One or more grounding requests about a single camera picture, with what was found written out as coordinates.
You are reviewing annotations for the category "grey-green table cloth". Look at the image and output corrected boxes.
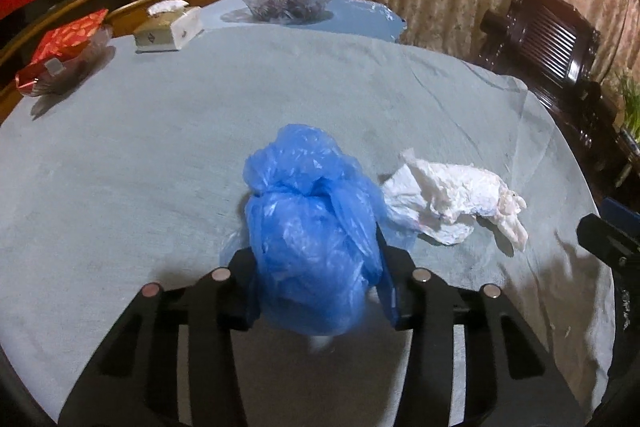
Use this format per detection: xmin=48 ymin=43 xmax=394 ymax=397
xmin=0 ymin=26 xmax=617 ymax=427

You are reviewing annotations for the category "green potted plant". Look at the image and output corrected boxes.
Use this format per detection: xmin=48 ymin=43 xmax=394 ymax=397
xmin=617 ymin=69 xmax=640 ymax=144

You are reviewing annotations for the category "beige tissue box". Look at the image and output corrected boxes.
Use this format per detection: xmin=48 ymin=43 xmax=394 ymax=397
xmin=132 ymin=0 xmax=205 ymax=54

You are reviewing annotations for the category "red patterned packet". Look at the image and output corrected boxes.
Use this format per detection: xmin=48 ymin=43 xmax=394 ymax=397
xmin=14 ymin=9 xmax=113 ymax=98

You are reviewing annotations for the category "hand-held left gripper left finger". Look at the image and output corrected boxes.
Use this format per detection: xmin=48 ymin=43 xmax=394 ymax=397
xmin=59 ymin=247 xmax=262 ymax=427

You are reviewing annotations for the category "blue plastic bag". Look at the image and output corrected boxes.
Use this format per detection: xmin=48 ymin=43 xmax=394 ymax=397
xmin=220 ymin=123 xmax=417 ymax=339

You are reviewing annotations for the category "light wooden chair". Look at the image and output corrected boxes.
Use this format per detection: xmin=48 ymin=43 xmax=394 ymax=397
xmin=0 ymin=0 xmax=264 ymax=126

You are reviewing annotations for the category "white tissue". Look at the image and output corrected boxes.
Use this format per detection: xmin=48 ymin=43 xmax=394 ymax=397
xmin=380 ymin=148 xmax=529 ymax=254

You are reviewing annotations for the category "cut glass fruit bowl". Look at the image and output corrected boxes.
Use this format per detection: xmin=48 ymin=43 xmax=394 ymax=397
xmin=226 ymin=0 xmax=350 ymax=26

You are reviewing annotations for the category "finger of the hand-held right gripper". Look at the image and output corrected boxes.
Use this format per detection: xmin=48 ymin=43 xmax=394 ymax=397
xmin=576 ymin=214 xmax=640 ymax=269
xmin=599 ymin=197 xmax=640 ymax=234

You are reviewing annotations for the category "light blue tablecloth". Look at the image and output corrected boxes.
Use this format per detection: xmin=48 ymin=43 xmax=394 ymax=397
xmin=202 ymin=0 xmax=409 ymax=44

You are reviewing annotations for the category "dark wooden armchair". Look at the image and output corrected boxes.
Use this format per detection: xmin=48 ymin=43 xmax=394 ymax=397
xmin=472 ymin=0 xmax=622 ymax=158

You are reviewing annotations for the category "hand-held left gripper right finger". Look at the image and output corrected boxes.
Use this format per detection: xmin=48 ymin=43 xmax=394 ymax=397
xmin=375 ymin=227 xmax=586 ymax=427

